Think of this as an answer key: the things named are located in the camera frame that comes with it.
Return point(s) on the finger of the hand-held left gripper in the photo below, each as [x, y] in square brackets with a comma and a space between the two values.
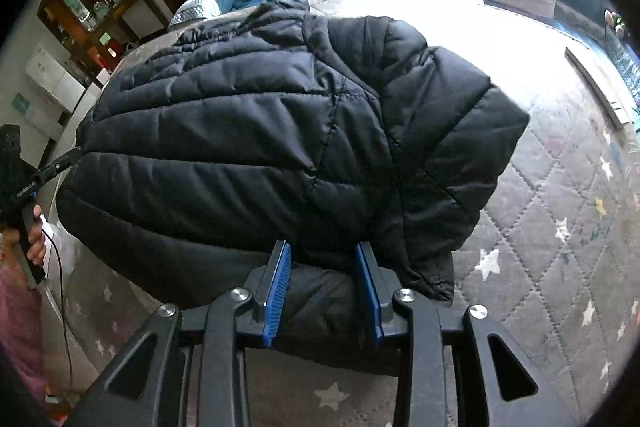
[60, 163]

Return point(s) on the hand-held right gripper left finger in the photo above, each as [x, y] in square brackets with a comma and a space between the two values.
[280, 292]

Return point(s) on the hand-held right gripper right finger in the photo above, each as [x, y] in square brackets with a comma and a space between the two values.
[369, 299]

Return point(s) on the black puffer jacket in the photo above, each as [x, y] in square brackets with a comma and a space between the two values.
[250, 132]

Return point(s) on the person's left hand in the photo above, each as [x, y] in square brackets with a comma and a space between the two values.
[36, 237]

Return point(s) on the white cabinet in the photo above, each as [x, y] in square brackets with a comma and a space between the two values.
[50, 79]

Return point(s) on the person's pink clothing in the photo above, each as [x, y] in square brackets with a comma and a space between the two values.
[20, 332]

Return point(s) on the wooden shelf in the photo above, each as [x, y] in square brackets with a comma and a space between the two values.
[127, 9]

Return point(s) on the grey star quilt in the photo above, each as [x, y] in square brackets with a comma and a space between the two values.
[550, 232]

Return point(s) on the grey patterned pillow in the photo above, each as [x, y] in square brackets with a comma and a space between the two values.
[196, 9]

